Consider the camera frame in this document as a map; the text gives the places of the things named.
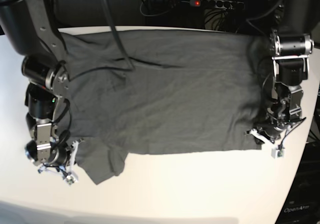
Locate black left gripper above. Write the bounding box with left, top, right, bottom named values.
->
left=253, top=124, right=285, bottom=144

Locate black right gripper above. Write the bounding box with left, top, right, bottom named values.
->
left=47, top=145, right=74, bottom=169

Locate grey T-shirt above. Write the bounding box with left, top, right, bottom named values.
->
left=63, top=30, right=264, bottom=184

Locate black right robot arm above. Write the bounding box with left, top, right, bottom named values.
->
left=0, top=0, right=75, bottom=169

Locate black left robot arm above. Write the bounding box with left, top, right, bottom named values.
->
left=246, top=0, right=320, bottom=148

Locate black OpenArm base box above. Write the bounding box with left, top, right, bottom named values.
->
left=276, top=142, right=320, bottom=224

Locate black power strip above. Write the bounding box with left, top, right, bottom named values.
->
left=188, top=0, right=245, bottom=10

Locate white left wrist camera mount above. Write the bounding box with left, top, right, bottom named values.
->
left=245, top=129, right=285, bottom=159

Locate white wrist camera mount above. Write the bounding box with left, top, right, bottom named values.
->
left=245, top=129, right=285, bottom=159
left=37, top=138, right=84, bottom=186

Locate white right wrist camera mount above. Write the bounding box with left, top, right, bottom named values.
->
left=37, top=138, right=84, bottom=186

